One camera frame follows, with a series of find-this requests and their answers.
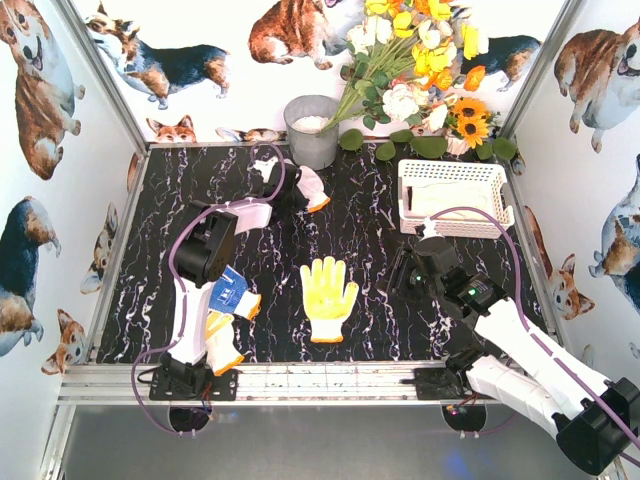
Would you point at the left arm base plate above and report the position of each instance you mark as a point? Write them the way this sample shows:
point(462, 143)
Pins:
point(203, 384)

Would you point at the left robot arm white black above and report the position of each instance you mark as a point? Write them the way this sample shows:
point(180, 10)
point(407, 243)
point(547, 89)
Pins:
point(198, 259)

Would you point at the artificial flower bouquet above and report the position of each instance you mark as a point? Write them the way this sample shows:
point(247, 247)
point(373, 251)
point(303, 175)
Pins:
point(418, 63)

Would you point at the white glove orange cuff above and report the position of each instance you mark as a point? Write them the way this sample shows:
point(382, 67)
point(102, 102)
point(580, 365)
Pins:
point(311, 187)

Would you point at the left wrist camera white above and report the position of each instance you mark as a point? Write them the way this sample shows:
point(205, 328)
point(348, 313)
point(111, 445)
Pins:
point(265, 168)

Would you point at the blue dotted glove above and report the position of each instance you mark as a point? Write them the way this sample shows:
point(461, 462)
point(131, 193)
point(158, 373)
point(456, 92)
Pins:
point(231, 295)

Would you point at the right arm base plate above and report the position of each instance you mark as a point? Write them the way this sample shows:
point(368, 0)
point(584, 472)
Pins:
point(440, 383)

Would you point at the yellow coated glove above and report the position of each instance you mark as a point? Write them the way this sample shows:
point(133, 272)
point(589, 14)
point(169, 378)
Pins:
point(328, 299)
point(221, 353)

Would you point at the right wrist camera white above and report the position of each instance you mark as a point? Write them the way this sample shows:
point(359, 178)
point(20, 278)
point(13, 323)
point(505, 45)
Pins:
point(428, 229)

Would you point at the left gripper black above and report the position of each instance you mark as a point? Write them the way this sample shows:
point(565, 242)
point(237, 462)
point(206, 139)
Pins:
point(286, 185)

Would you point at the grey metal bucket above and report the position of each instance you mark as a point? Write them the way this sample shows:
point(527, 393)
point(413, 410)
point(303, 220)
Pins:
point(312, 139)

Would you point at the white perforated storage basket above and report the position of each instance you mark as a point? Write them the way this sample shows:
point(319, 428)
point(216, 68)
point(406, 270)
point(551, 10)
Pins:
point(458, 221)

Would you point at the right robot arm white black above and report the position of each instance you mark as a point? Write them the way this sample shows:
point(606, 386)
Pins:
point(592, 418)

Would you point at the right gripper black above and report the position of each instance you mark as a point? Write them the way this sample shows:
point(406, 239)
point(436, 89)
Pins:
point(396, 279)

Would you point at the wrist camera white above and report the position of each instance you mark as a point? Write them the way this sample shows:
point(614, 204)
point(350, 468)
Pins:
point(428, 229)
point(265, 168)

